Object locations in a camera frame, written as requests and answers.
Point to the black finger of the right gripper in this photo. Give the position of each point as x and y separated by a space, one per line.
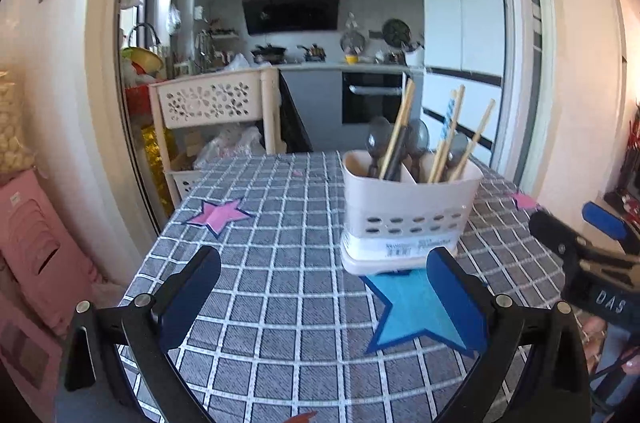
566 242

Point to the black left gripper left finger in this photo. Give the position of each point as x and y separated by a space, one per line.
95 387

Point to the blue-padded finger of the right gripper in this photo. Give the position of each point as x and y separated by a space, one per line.
613 226

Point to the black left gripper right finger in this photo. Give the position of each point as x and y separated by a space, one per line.
553 386

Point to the wooden chopstick with dotted end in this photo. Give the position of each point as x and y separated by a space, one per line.
443 147

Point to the plain long wooden chopstick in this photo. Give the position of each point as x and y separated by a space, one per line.
402 119

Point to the blue dotted wooden chopstick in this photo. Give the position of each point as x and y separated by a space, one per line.
448 116

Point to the black handled metal spoon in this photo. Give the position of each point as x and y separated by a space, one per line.
398 155

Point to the person's right hand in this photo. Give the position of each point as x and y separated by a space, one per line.
593 336

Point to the wooden chopstick in caddy right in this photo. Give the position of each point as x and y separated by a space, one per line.
458 170

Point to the pink plastic stool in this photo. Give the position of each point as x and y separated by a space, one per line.
53 275

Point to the grey checked tablecloth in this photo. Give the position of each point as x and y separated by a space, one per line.
285 331

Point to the white plastic utensil caddy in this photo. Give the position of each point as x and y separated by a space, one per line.
392 226

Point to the metal spoon in caddy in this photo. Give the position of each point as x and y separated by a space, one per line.
379 136
418 140

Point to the metal spoon in caddy left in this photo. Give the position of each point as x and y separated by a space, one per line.
379 136

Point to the black built-in oven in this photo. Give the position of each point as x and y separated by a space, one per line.
368 95

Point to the white refrigerator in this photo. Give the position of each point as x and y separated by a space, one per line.
464 45

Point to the cream perforated plastic chair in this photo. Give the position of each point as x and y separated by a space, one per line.
220 98

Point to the black range hood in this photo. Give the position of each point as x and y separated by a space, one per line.
280 16

